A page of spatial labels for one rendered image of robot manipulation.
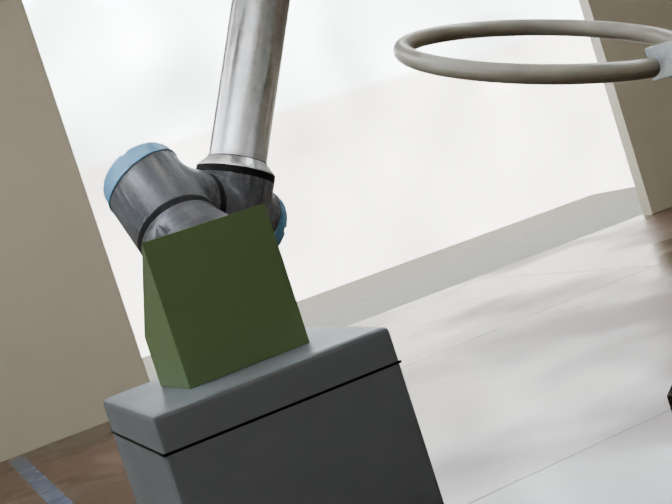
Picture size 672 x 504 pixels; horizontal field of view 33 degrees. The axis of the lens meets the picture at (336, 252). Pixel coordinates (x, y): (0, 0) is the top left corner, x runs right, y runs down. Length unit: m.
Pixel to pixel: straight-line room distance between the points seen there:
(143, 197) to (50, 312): 5.89
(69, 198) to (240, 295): 6.06
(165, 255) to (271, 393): 0.28
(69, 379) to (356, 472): 6.12
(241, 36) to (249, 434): 0.79
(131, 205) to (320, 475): 0.56
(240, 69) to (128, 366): 5.87
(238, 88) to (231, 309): 0.48
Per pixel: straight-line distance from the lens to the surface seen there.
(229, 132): 2.10
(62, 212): 7.84
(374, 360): 1.78
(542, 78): 1.67
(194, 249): 1.81
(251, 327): 1.84
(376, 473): 1.79
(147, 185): 1.94
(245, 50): 2.14
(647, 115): 9.87
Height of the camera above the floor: 1.10
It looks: 4 degrees down
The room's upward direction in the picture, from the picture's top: 18 degrees counter-clockwise
